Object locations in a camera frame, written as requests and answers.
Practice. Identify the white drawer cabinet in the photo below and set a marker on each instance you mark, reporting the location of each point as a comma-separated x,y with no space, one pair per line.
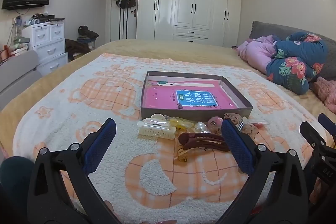
50,48

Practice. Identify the cluttered side shelf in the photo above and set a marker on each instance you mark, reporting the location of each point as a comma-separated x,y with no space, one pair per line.
19,37

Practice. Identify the white door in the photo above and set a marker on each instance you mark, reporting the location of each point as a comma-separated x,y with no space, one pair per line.
115,24

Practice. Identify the floral scrunchie clear packet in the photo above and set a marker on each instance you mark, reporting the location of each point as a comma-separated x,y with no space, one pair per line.
249,129

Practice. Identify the pearl hair accessory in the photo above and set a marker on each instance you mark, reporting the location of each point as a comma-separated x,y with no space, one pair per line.
200,127

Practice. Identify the dark teal cloth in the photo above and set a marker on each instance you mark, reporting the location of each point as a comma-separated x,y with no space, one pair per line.
13,176

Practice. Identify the brown folded clothes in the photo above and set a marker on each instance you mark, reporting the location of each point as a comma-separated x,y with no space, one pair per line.
88,32

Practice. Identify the grey chair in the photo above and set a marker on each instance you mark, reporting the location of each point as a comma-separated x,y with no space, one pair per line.
15,71

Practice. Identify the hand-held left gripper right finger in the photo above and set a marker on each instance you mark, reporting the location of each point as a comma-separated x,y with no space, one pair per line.
236,145

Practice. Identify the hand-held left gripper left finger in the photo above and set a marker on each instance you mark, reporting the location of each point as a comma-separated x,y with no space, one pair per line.
101,142

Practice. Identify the yellow hair rings clear packet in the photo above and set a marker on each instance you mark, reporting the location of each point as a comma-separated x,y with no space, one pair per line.
181,123

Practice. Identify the blue floral quilt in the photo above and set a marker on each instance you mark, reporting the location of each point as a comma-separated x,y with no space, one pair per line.
296,61

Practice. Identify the shallow grey cardboard box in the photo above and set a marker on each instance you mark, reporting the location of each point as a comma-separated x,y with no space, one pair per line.
195,113

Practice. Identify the pink book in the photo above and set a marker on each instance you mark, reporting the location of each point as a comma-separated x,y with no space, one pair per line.
168,98

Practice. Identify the dark red hair clip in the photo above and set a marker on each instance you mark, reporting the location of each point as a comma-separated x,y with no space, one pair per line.
202,142

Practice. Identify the beige bed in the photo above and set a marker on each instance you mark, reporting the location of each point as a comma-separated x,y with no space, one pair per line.
168,49

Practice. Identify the white claw hair clip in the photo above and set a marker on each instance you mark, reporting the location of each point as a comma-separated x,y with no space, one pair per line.
156,130

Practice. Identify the pink knitted cloth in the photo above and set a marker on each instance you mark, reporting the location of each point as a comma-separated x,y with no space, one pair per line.
325,90

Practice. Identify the grey headboard cushion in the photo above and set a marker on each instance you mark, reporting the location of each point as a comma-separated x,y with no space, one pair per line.
265,28

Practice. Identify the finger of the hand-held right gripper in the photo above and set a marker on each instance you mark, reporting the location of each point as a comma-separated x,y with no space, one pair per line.
311,134
327,121

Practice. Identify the orange white checked blanket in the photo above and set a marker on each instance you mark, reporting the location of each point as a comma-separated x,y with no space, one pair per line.
105,92

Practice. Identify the small items pile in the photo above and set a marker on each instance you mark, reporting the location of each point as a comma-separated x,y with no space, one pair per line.
44,18

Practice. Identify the person's right hand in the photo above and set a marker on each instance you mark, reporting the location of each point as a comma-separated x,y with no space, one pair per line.
316,192

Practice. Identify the pink clothing bundle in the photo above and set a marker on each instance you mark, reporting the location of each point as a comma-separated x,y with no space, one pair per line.
258,56

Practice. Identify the dark brown cloth heap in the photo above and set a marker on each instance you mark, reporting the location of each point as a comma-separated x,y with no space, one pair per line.
76,49

